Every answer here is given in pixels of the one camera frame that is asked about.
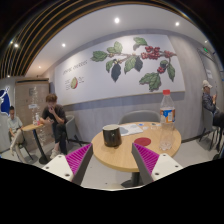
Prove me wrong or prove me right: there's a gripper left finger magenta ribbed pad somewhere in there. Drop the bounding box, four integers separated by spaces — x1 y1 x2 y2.
43 144 93 185

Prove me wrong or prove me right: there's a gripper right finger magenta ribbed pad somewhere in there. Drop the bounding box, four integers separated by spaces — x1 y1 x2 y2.
132 143 182 185

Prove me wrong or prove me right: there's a clear plastic water bottle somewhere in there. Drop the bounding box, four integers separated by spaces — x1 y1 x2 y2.
160 89 175 150

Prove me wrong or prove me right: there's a red round coaster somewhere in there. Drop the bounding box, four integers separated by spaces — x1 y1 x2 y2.
135 137 151 146

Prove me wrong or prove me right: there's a small round side table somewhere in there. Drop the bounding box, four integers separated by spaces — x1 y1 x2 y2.
22 124 49 165

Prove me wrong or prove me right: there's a grey chair at left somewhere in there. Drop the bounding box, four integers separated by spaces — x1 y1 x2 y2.
66 115 81 145

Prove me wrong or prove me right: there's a dark brown mug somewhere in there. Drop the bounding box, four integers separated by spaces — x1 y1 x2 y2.
103 124 121 147

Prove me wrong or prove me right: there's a grey chair behind table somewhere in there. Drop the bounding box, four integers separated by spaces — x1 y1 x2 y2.
119 110 160 124

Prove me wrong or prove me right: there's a person in black clothes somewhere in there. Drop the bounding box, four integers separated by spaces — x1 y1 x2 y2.
40 94 67 159

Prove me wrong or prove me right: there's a small bottle on side table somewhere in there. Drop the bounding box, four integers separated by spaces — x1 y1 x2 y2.
35 113 40 125

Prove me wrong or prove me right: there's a person in white shirt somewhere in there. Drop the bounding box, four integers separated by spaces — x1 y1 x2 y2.
7 106 23 154

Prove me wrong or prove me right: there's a grey chair at right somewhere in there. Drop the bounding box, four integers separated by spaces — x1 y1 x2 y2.
200 108 222 149

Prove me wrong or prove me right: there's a person with white cap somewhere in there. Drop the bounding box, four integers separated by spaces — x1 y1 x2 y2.
202 80 224 129

